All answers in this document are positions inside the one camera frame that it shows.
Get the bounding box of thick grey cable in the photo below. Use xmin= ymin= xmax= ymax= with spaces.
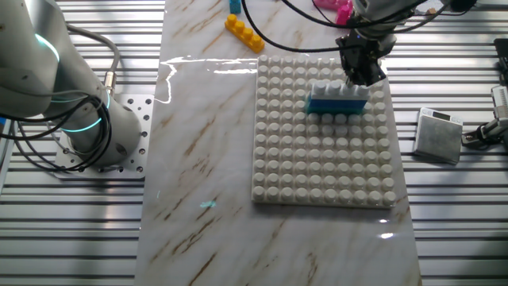
xmin=65 ymin=23 xmax=121 ymax=99

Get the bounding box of white studded baseplate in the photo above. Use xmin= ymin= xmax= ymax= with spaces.
xmin=252 ymin=54 xmax=398 ymax=210

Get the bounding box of black camera clamp mount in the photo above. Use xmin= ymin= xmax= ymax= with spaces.
xmin=461 ymin=118 xmax=508 ymax=151

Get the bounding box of orange-yellow four-stud block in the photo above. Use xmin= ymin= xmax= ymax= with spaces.
xmin=224 ymin=14 xmax=266 ymax=52

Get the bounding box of silver digital scale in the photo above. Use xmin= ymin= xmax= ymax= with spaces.
xmin=412 ymin=106 xmax=464 ymax=166

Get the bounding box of black box device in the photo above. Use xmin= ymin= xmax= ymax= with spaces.
xmin=494 ymin=37 xmax=508 ymax=85

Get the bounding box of blue four-stud block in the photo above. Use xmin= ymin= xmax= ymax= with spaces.
xmin=306 ymin=94 xmax=368 ymax=114

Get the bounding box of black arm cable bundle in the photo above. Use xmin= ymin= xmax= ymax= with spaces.
xmin=0 ymin=93 xmax=115 ymax=174

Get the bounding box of magenta three-stud block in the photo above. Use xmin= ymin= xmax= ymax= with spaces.
xmin=335 ymin=2 xmax=354 ymax=27

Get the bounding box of small silver camera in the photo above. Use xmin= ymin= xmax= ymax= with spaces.
xmin=491 ymin=85 xmax=508 ymax=120

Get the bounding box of white marble board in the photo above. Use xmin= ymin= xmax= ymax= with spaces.
xmin=134 ymin=0 xmax=422 ymax=286

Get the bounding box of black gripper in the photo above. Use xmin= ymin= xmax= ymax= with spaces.
xmin=335 ymin=32 xmax=398 ymax=87

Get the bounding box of white four-stud block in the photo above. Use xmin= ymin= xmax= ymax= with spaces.
xmin=310 ymin=79 xmax=371 ymax=101

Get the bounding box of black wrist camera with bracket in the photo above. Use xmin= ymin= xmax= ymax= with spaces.
xmin=448 ymin=0 xmax=478 ymax=13

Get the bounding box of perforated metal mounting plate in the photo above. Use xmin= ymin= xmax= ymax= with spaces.
xmin=53 ymin=94 xmax=155 ymax=180

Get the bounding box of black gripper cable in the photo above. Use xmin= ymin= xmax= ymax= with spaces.
xmin=241 ymin=0 xmax=352 ymax=54

